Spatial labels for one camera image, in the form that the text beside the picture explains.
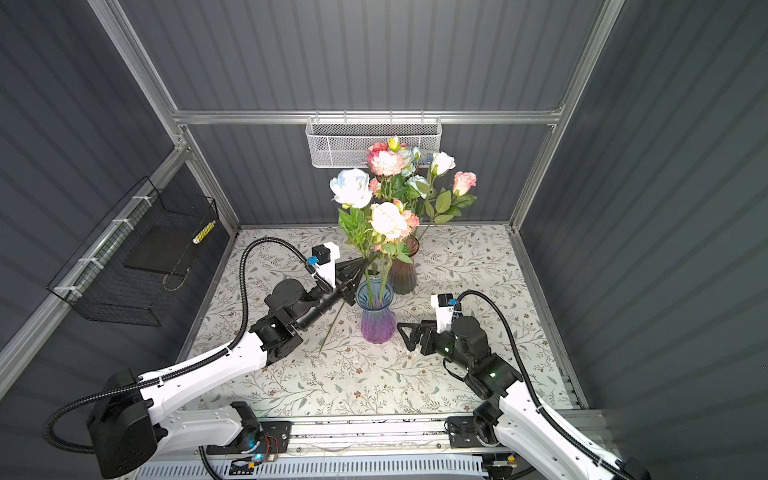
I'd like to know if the black corrugated cable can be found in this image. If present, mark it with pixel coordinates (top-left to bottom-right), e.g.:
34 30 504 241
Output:
455 289 637 480
43 236 313 480

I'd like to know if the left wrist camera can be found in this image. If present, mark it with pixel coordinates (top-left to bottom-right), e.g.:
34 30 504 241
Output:
307 242 340 293

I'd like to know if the red pink glass vase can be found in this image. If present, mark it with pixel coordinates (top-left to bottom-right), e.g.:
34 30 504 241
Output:
389 235 420 295

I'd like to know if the left black corrugated cable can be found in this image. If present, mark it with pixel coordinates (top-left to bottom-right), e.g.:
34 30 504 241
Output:
43 236 313 480

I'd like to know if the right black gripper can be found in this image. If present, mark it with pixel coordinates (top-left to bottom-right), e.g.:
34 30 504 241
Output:
399 316 473 373

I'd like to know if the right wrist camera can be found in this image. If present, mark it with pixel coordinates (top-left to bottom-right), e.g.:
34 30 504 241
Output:
430 293 457 334

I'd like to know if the white bud rose stem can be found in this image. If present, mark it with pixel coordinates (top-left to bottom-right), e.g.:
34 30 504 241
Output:
328 167 379 301

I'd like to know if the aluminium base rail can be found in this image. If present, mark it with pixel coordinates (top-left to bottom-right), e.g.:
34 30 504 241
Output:
149 412 499 463

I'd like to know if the light pink rose stem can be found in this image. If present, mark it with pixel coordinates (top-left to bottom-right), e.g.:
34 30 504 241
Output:
424 172 477 224

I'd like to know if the black wire basket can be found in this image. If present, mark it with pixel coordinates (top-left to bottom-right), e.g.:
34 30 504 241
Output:
48 181 219 327

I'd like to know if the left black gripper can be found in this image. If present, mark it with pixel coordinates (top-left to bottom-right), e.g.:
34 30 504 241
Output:
295 255 365 335

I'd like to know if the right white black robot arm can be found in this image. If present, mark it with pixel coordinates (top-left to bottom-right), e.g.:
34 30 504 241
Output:
397 316 651 479

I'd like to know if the pale pink flower spray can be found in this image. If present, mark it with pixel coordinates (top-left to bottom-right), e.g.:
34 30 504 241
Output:
367 136 420 236

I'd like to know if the yellow green marker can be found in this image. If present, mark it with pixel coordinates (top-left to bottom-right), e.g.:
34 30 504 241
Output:
192 220 217 245

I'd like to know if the blue purple glass vase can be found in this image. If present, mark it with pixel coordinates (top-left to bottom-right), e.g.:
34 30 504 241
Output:
356 278 396 344

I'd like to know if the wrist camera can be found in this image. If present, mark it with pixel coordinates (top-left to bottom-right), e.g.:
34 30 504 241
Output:
307 242 340 293
430 293 457 334

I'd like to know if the floral patterned table mat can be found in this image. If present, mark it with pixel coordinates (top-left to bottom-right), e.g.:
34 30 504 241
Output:
189 224 575 417

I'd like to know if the white wire mesh basket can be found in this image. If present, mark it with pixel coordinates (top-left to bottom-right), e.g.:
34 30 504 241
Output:
305 117 443 169

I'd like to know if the right black corrugated cable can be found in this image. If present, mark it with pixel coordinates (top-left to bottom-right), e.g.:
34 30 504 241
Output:
455 289 637 480

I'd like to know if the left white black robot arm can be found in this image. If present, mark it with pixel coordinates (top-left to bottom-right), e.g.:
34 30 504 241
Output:
87 249 367 479

